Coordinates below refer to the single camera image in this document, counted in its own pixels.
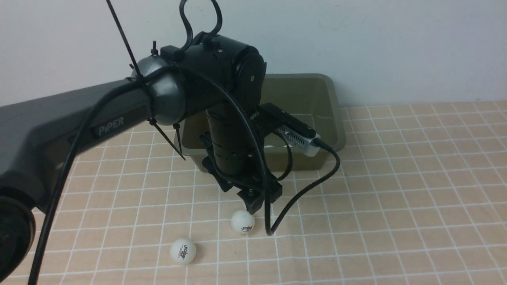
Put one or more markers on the checkered peach tablecloth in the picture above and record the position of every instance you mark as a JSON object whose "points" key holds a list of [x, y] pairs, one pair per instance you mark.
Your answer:
{"points": [[420, 199]]}

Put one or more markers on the black cable ties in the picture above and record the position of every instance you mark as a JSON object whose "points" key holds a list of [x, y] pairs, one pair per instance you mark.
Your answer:
{"points": [[138, 76]]}

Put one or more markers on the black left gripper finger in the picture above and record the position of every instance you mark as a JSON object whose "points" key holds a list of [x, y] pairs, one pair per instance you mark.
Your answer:
{"points": [[253, 202]]}

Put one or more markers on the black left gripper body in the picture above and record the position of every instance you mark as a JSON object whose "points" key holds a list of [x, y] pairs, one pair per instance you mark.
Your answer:
{"points": [[249, 182]]}

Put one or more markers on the olive green plastic bin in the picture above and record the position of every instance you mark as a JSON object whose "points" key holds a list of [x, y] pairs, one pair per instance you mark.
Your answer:
{"points": [[311, 98]]}

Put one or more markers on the white logo ball front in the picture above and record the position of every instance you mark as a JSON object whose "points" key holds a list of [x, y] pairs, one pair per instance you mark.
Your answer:
{"points": [[183, 251]]}

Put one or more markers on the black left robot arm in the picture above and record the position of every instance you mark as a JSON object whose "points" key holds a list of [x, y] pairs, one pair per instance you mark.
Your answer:
{"points": [[40, 138]]}

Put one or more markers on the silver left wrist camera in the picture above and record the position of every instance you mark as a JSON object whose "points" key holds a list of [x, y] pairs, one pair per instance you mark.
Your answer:
{"points": [[275, 120]]}

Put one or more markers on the white logo ball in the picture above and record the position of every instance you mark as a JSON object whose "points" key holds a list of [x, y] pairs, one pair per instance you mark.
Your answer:
{"points": [[242, 222], [183, 251]]}

